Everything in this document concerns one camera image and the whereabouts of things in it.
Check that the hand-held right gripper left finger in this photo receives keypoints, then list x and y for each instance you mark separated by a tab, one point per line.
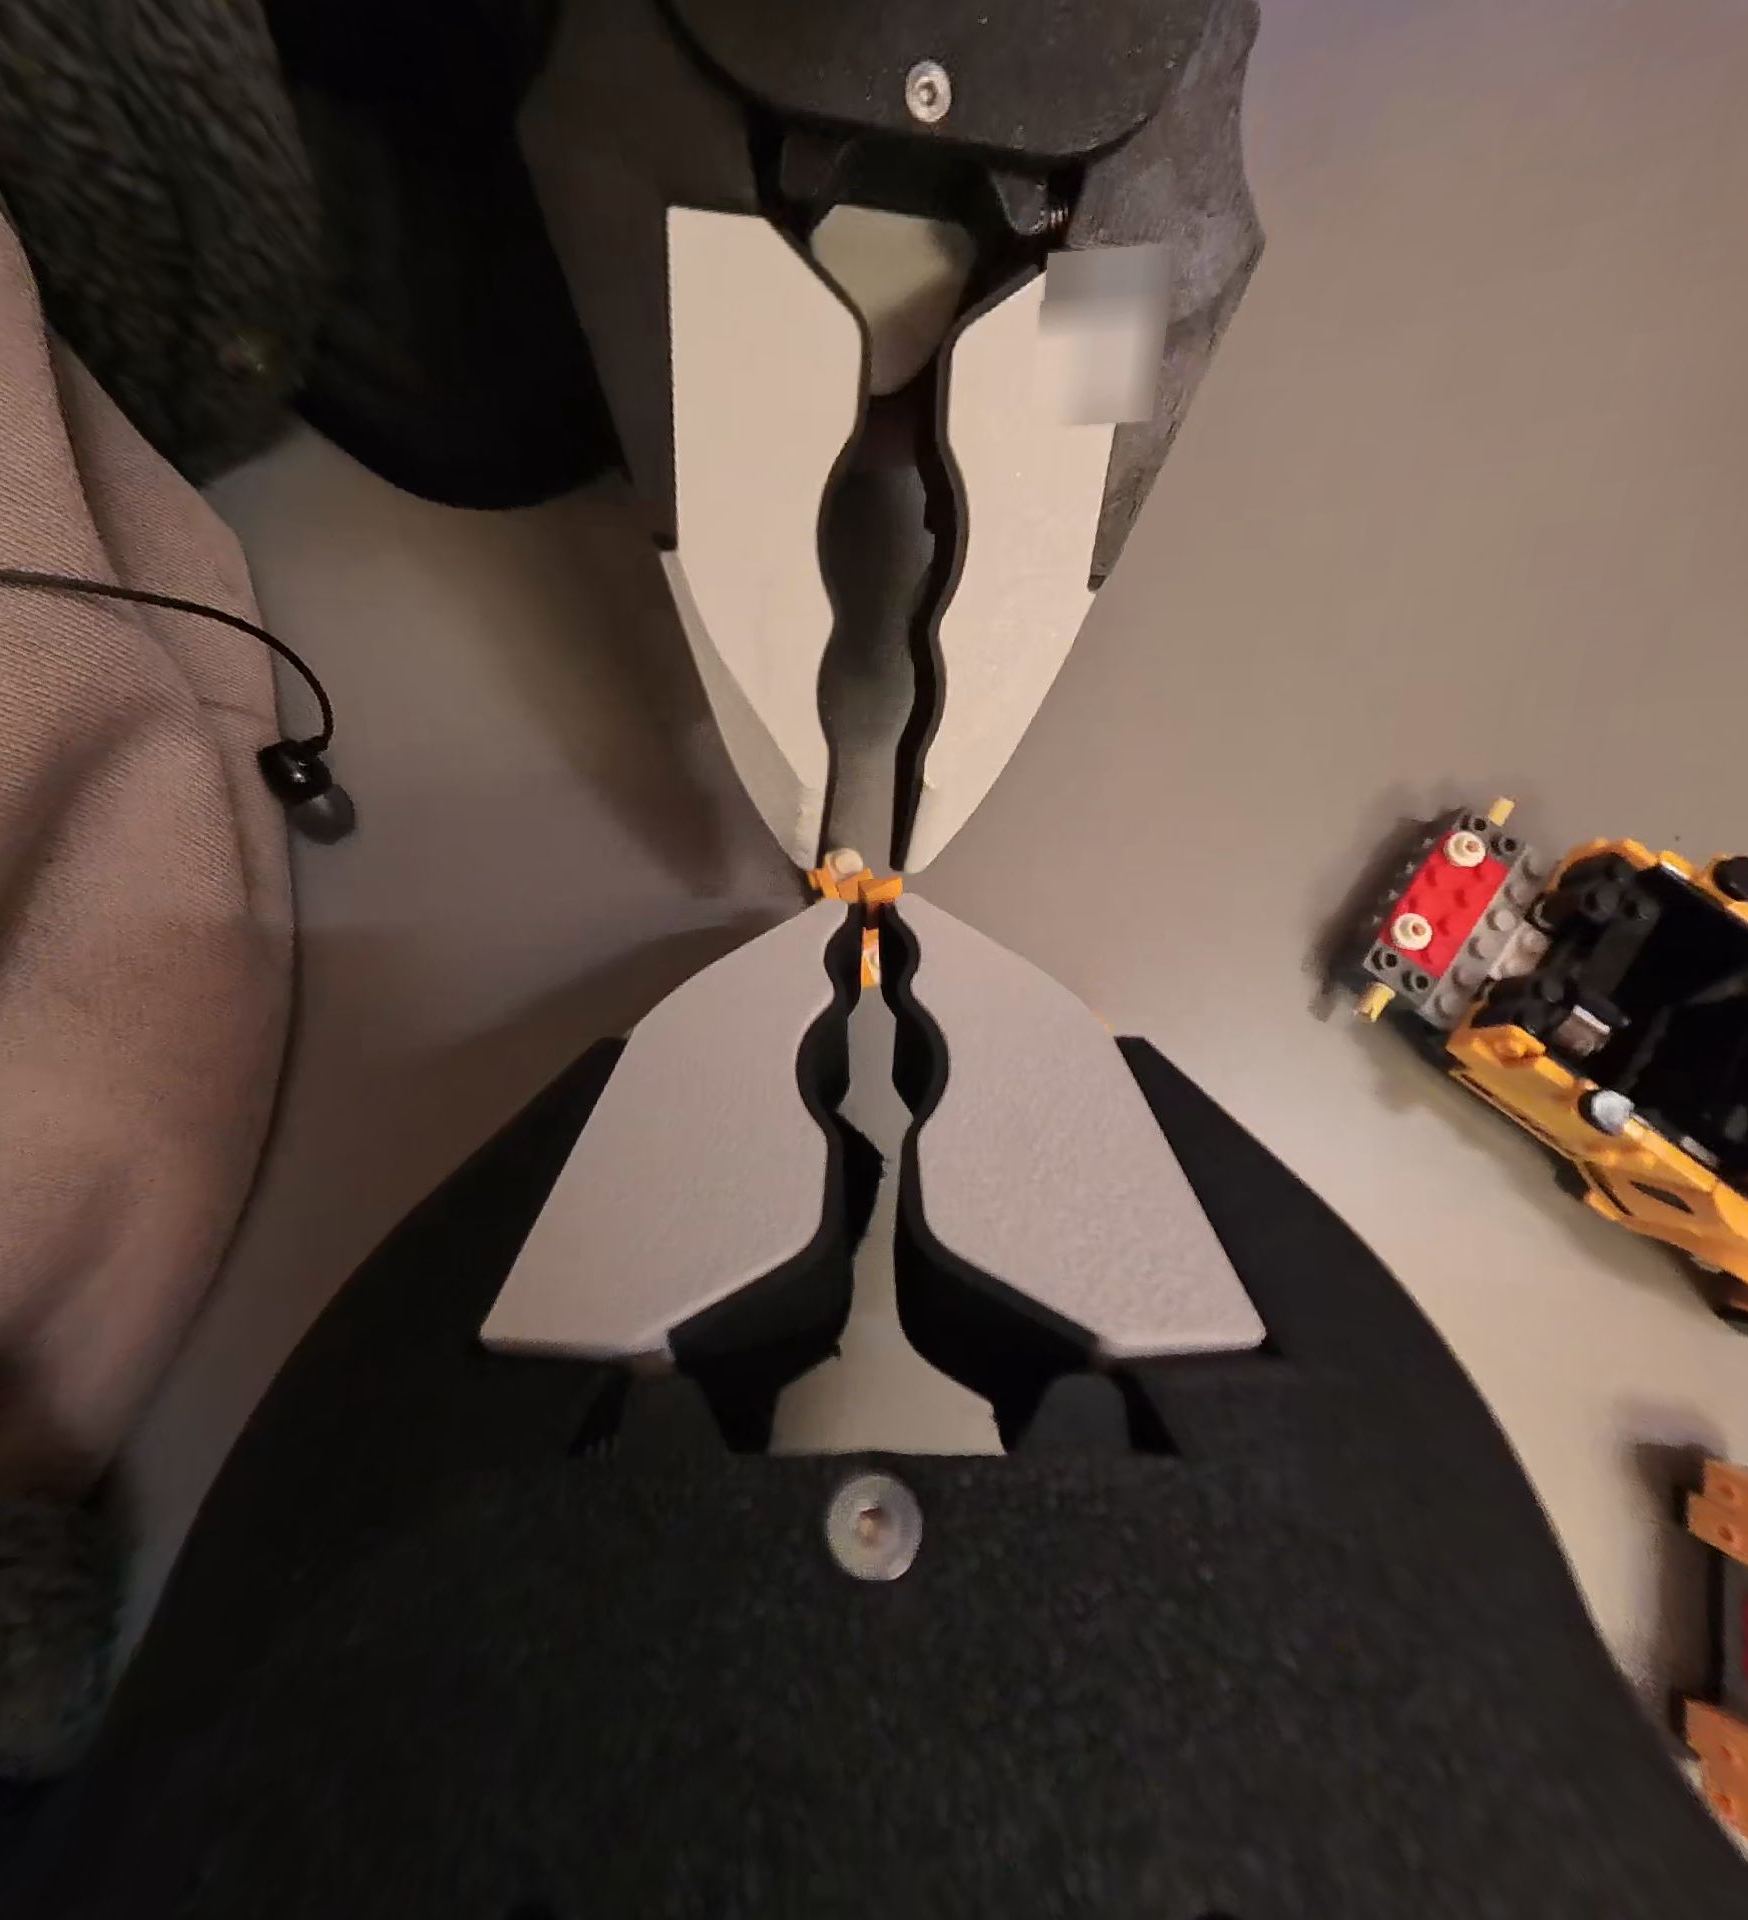
664	1200

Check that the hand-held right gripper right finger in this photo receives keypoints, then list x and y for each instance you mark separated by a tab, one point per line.
1083	1200

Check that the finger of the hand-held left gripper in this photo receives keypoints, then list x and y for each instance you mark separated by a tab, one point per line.
1023	525
739	496

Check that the orange and red lego assembly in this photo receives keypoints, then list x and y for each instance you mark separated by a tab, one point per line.
837	885

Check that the yellow lego car model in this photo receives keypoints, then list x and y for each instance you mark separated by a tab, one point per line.
1639	1080

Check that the person's beige sweater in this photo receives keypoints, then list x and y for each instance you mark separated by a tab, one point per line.
64	975

